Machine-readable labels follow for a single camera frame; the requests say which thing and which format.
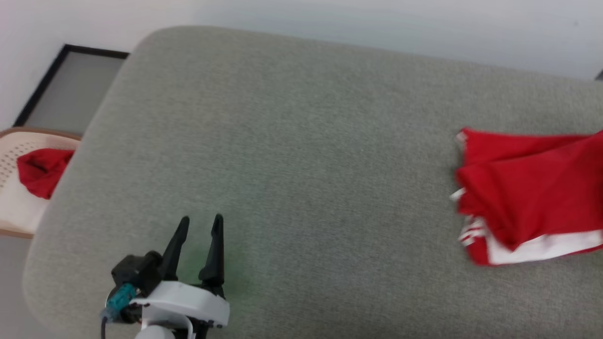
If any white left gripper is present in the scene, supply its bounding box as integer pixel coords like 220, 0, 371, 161
130, 214, 230, 330

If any red basketball jersey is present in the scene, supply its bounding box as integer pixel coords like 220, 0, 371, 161
450, 127, 603, 267

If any red crumpled garment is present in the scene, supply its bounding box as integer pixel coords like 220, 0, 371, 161
16, 148, 76, 200

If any cream plastic laundry basket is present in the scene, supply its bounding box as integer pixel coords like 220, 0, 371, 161
0, 127, 82, 239

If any black baseboard strip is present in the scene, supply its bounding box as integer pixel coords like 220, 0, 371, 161
13, 44, 130, 128

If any teal left cable connector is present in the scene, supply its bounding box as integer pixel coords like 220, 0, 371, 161
104, 282, 138, 320

